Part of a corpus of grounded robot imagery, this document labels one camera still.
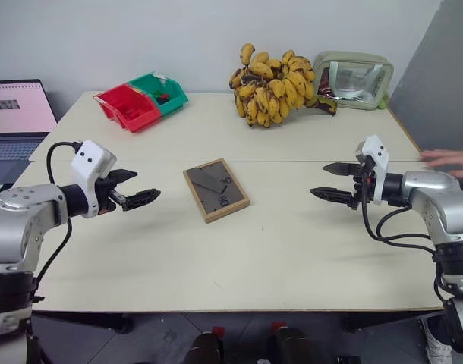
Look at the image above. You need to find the green plastic storage bin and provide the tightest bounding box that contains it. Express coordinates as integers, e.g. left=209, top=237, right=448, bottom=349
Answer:
left=127, top=72, right=190, bottom=118

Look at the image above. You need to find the white patterned shoe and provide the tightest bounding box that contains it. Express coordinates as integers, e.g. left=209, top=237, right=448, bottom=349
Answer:
left=423, top=320, right=454, bottom=364

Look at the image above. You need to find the red plastic storage bin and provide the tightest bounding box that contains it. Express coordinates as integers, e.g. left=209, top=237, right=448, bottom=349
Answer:
left=93, top=83, right=161, bottom=134

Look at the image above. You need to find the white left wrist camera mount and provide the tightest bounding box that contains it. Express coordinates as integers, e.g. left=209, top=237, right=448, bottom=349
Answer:
left=69, top=140, right=118, bottom=219

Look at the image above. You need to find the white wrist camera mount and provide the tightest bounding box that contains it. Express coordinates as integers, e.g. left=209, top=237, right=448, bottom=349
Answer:
left=69, top=140, right=118, bottom=219
left=354, top=134, right=392, bottom=206

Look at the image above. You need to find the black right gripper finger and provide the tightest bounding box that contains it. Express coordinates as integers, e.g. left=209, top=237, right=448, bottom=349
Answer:
left=322, top=162, right=358, bottom=177
left=309, top=186, right=354, bottom=208

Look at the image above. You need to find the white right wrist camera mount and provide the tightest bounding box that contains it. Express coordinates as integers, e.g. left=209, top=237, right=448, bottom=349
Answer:
left=354, top=134, right=392, bottom=206

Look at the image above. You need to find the wooden picture frame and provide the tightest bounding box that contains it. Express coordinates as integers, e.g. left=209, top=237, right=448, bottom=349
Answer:
left=182, top=157, right=251, bottom=224

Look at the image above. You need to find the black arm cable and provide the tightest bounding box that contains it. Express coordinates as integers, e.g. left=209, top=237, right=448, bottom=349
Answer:
left=29, top=140, right=83, bottom=304
left=360, top=168, right=438, bottom=259

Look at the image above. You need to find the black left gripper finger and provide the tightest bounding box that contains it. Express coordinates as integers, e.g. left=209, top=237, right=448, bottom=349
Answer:
left=121, top=187, right=162, bottom=212
left=109, top=169, right=139, bottom=184

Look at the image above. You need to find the bare person hand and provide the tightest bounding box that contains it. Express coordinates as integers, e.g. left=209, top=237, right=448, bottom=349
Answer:
left=420, top=148, right=463, bottom=180

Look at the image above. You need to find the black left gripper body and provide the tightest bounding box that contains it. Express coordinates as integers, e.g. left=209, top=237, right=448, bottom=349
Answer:
left=95, top=171, right=127, bottom=216

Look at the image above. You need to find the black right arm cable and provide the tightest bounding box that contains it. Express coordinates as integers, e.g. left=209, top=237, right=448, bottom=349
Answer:
left=360, top=168, right=438, bottom=259

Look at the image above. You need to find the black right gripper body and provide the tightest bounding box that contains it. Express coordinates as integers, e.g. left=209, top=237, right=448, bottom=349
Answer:
left=346, top=162, right=370, bottom=211

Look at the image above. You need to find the grey laptop with pink screen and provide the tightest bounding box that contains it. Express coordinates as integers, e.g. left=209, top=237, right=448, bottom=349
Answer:
left=0, top=78, right=59, bottom=163

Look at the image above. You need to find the clear pouch with beige trim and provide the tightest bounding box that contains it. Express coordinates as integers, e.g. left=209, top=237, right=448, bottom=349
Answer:
left=312, top=50, right=395, bottom=112

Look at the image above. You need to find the yellow spotted banana bunch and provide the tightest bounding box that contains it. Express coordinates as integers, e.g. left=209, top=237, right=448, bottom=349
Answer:
left=228, top=42, right=339, bottom=129

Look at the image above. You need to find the black table caster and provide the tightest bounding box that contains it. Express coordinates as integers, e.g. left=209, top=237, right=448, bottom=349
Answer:
left=109, top=313, right=134, bottom=335

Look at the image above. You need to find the dark rounded shape red cap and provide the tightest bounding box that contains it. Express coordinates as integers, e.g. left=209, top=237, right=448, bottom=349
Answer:
left=268, top=321, right=325, bottom=364
left=187, top=325, right=228, bottom=364

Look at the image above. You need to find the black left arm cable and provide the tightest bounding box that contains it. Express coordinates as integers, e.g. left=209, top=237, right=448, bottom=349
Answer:
left=29, top=140, right=83, bottom=304

